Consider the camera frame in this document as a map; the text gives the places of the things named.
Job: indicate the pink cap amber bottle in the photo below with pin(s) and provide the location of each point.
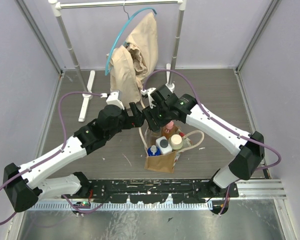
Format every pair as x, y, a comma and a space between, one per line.
169, 130

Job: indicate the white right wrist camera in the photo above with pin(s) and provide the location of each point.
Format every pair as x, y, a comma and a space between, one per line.
147, 94

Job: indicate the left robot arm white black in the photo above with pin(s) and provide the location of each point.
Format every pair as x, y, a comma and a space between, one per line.
30, 182

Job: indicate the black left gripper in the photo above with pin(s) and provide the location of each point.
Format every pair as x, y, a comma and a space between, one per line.
129, 118

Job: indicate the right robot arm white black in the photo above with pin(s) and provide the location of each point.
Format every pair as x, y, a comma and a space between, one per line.
241, 144

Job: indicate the white bottle grey cap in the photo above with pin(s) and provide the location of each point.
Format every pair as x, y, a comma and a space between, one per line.
163, 145

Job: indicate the cream lid green jar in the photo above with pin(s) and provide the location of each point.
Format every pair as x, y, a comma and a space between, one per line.
176, 142

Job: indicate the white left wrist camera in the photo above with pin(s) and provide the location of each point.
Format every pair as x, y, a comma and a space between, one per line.
114, 98

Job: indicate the white slotted cable duct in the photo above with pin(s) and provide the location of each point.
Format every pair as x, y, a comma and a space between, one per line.
169, 205

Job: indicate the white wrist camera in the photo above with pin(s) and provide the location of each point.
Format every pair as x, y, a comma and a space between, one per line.
114, 98
147, 94

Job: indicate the blue clothes hanger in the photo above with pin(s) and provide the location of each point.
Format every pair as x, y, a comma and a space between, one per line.
130, 18

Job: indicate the small green led board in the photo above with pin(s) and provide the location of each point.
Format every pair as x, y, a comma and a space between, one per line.
83, 204

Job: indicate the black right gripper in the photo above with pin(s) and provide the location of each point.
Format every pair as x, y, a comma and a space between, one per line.
149, 113

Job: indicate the canvas tote bag with handles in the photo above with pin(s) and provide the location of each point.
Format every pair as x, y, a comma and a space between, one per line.
166, 163

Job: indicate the beige cloth garment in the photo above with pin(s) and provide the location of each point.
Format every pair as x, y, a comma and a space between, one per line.
132, 62

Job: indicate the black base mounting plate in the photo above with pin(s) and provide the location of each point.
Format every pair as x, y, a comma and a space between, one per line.
149, 191

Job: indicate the white metal clothes rack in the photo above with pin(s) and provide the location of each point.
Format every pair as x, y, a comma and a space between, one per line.
57, 6

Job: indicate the blue bottle white pump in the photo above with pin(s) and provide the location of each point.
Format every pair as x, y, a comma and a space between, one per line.
153, 151

